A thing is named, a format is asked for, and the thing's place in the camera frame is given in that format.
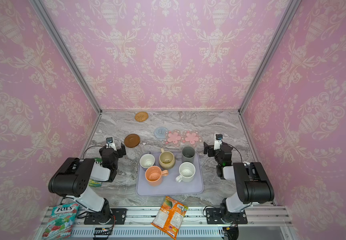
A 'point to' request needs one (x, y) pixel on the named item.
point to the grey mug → (188, 153)
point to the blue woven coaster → (159, 132)
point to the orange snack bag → (170, 216)
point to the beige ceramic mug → (166, 159)
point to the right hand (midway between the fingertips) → (213, 141)
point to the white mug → (187, 170)
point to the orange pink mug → (153, 175)
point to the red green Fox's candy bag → (60, 223)
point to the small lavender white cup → (147, 160)
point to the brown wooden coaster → (131, 140)
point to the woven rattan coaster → (141, 116)
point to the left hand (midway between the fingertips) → (114, 144)
